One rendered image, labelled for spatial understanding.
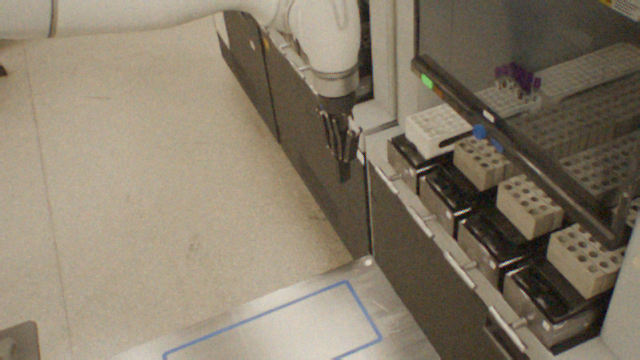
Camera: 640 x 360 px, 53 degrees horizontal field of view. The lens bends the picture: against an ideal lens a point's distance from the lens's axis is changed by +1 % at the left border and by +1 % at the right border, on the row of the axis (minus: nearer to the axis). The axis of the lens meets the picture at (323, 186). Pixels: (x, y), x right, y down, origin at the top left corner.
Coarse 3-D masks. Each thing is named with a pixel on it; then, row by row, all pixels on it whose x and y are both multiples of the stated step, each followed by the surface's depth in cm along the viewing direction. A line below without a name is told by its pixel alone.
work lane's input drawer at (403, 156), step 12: (396, 144) 146; (408, 144) 145; (396, 156) 147; (408, 156) 142; (420, 156) 142; (444, 156) 142; (396, 168) 149; (408, 168) 143; (420, 168) 141; (432, 168) 141; (384, 180) 147; (396, 180) 147; (408, 180) 145; (396, 192) 143
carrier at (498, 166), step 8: (472, 136) 135; (472, 144) 133; (480, 144) 133; (480, 152) 131; (488, 152) 131; (488, 160) 129; (496, 160) 129; (496, 168) 127; (496, 176) 128; (496, 184) 130
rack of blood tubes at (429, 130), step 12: (432, 108) 146; (444, 108) 147; (408, 120) 144; (420, 120) 144; (432, 120) 143; (444, 120) 144; (456, 120) 143; (408, 132) 145; (420, 132) 140; (432, 132) 140; (444, 132) 139; (456, 132) 140; (468, 132) 148; (420, 144) 141; (432, 144) 139; (444, 144) 145
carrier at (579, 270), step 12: (552, 240) 113; (564, 240) 112; (552, 252) 114; (564, 252) 110; (576, 252) 109; (564, 264) 112; (576, 264) 108; (588, 264) 107; (564, 276) 113; (576, 276) 109; (588, 276) 106; (600, 276) 105; (576, 288) 111; (588, 288) 107
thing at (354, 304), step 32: (288, 288) 117; (320, 288) 116; (352, 288) 115; (384, 288) 115; (224, 320) 113; (256, 320) 112; (288, 320) 112; (320, 320) 111; (352, 320) 110; (384, 320) 110; (416, 320) 109; (128, 352) 110; (160, 352) 109; (192, 352) 109; (224, 352) 108; (256, 352) 107; (288, 352) 107; (320, 352) 106; (352, 352) 106; (384, 352) 105; (416, 352) 104
